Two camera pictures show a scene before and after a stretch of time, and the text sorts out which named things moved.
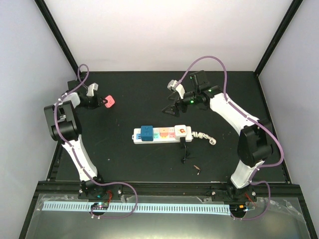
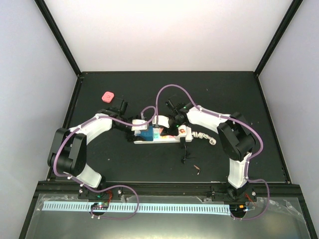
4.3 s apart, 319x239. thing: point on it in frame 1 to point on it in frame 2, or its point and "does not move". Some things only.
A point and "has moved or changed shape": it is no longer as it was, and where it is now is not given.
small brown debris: (198, 168) does not move
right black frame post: (293, 8) does not move
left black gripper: (97, 103) to (131, 137)
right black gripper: (176, 113) to (169, 132)
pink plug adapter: (110, 101) has moved or changed shape
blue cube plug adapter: (146, 133) does not move
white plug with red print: (180, 130) does not move
